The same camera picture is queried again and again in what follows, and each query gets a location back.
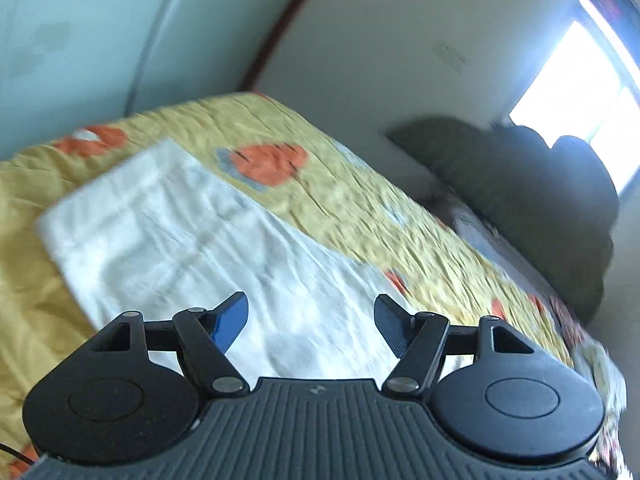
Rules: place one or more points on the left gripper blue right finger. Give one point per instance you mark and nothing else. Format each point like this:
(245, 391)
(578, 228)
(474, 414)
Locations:
(417, 340)

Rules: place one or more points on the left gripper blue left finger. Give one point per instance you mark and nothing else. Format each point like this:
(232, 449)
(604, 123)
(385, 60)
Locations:
(204, 337)

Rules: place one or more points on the white textured pants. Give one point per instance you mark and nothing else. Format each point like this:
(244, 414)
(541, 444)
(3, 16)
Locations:
(160, 233)

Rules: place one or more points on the grey striped pillow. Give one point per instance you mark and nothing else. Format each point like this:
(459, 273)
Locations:
(486, 240)

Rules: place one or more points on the yellow carrot print bedspread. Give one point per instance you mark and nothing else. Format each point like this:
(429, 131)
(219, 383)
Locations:
(270, 154)

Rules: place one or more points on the dark scalloped headboard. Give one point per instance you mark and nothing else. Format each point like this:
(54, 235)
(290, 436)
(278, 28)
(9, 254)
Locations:
(556, 204)

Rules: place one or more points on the folded light cloth pile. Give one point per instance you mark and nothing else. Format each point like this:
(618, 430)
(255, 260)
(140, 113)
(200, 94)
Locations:
(595, 365)

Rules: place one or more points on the bright window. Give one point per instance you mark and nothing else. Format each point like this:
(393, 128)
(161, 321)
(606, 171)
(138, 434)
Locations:
(588, 88)

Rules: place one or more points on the frosted glass wardrobe door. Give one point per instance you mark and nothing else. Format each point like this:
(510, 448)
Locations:
(70, 63)

